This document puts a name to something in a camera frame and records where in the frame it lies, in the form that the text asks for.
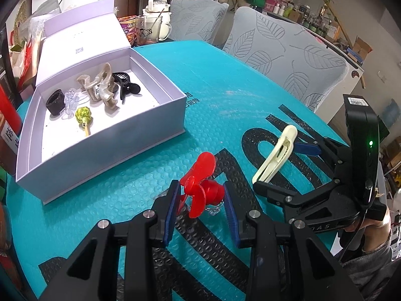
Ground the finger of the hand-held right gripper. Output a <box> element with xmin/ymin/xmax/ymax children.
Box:
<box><xmin>252</xmin><ymin>179</ymin><xmax>343</xmax><ymax>217</ymax></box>
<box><xmin>294</xmin><ymin>137</ymin><xmax>354</xmax><ymax>179</ymax></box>

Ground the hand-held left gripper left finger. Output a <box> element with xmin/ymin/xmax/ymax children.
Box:
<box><xmin>39</xmin><ymin>179</ymin><xmax>182</xmax><ymax>301</ymax></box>

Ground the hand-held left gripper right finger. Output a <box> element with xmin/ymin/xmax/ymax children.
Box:
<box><xmin>223</xmin><ymin>184</ymin><xmax>365</xmax><ymax>301</ymax></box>

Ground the cream hair clip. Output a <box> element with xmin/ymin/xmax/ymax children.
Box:
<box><xmin>251</xmin><ymin>125</ymin><xmax>298</xmax><ymax>184</ymax></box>

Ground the red propeller hair clip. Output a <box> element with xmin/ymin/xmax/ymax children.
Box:
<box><xmin>179</xmin><ymin>151</ymin><xmax>226</xmax><ymax>218</ymax></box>

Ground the lavender gift box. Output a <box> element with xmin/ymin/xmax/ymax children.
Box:
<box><xmin>16</xmin><ymin>0</ymin><xmax>187</xmax><ymax>206</ymax></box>

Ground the person's right forearm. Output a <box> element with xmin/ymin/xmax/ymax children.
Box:
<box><xmin>340</xmin><ymin>230</ymin><xmax>398</xmax><ymax>301</ymax></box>

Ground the person's right hand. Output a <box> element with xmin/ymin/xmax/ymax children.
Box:
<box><xmin>343</xmin><ymin>207</ymin><xmax>393</xmax><ymax>250</ymax></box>

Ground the grey leaf pattern chair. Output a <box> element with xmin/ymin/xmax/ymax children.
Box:
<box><xmin>169</xmin><ymin>0</ymin><xmax>230</xmax><ymax>47</ymax></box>
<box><xmin>222</xmin><ymin>6</ymin><xmax>350</xmax><ymax>113</ymax></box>

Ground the teal bubble wrap mat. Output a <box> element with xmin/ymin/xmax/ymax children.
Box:
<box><xmin>6</xmin><ymin>39</ymin><xmax>354</xmax><ymax>301</ymax></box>

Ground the cardboard box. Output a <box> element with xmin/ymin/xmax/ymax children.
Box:
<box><xmin>348</xmin><ymin>36</ymin><xmax>374</xmax><ymax>65</ymax></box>

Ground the row of small bottles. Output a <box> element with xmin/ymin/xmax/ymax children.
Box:
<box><xmin>265</xmin><ymin>0</ymin><xmax>340</xmax><ymax>40</ymax></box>

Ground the beige claw clip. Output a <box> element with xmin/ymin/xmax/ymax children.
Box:
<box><xmin>95</xmin><ymin>75</ymin><xmax>121</xmax><ymax>115</ymax></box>
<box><xmin>76</xmin><ymin>63</ymin><xmax>113</xmax><ymax>102</ymax></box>

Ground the black claw clip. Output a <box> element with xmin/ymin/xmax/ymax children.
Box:
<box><xmin>111</xmin><ymin>71</ymin><xmax>142</xmax><ymax>101</ymax></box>

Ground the green flower gold hairpin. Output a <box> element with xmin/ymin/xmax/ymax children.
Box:
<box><xmin>74</xmin><ymin>107</ymin><xmax>93</xmax><ymax>137</ymax></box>

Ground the clear plastic hair clip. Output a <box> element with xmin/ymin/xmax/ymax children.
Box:
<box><xmin>63</xmin><ymin>88</ymin><xmax>82</xmax><ymax>120</ymax></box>

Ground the black cylindrical cap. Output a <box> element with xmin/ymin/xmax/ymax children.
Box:
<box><xmin>46</xmin><ymin>89</ymin><xmax>66</xmax><ymax>115</ymax></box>

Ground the glass mug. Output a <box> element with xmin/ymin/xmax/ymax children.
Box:
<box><xmin>136</xmin><ymin>15</ymin><xmax>172</xmax><ymax>47</ymax></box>

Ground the instant noodle cup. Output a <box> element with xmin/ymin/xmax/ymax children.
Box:
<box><xmin>118</xmin><ymin>16</ymin><xmax>140</xmax><ymax>47</ymax></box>

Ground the red canister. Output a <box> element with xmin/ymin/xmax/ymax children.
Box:
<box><xmin>0</xmin><ymin>85</ymin><xmax>23</xmax><ymax>176</ymax></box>

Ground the metal spoon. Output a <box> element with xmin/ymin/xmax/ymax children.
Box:
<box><xmin>150</xmin><ymin>6</ymin><xmax>166</xmax><ymax>38</ymax></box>

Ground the white kettle bottle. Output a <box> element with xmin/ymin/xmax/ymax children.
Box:
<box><xmin>142</xmin><ymin>0</ymin><xmax>173</xmax><ymax>42</ymax></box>

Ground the red snack packet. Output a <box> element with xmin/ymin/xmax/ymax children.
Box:
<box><xmin>17</xmin><ymin>33</ymin><xmax>43</xmax><ymax>90</ymax></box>

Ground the grey plastic bag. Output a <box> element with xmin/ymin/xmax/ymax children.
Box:
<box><xmin>31</xmin><ymin>0</ymin><xmax>61</xmax><ymax>16</ymax></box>

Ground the woven straw fan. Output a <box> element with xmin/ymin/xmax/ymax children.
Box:
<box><xmin>13</xmin><ymin>0</ymin><xmax>32</xmax><ymax>43</ymax></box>

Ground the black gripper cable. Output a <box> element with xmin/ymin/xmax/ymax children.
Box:
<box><xmin>340</xmin><ymin>216</ymin><xmax>368</xmax><ymax>264</ymax></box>

